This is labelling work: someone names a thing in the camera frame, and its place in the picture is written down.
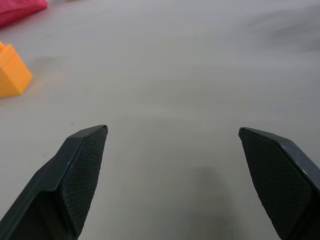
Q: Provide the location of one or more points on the red cloth object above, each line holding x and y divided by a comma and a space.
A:
17, 8

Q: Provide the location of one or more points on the yellow block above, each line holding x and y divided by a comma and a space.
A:
11, 72

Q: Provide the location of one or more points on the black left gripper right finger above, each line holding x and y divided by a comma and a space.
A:
282, 180

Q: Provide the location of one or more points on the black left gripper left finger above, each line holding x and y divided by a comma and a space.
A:
62, 185

